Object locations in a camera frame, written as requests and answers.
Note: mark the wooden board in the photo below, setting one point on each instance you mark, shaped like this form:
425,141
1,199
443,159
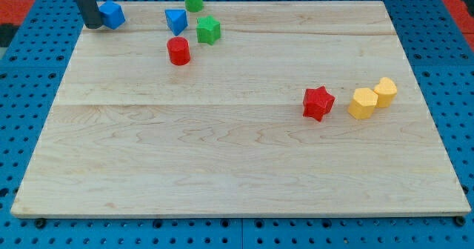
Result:
132,136

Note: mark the red star block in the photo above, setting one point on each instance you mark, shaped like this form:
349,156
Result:
317,103

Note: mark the green star block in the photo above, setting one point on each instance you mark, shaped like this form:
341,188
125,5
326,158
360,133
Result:
208,30

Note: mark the red cylinder block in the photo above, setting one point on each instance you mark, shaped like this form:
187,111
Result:
179,51

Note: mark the blue triangle block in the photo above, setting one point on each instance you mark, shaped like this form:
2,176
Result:
176,20

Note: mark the yellow hexagon block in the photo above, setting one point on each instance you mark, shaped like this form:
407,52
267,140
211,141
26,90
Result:
362,103

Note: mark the yellow heart block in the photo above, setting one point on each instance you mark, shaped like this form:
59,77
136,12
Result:
386,91

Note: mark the blue cube block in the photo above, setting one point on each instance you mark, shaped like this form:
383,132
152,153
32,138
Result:
112,14

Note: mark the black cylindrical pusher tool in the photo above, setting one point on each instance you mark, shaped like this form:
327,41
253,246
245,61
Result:
90,14

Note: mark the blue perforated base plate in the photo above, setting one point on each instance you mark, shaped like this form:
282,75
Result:
35,61

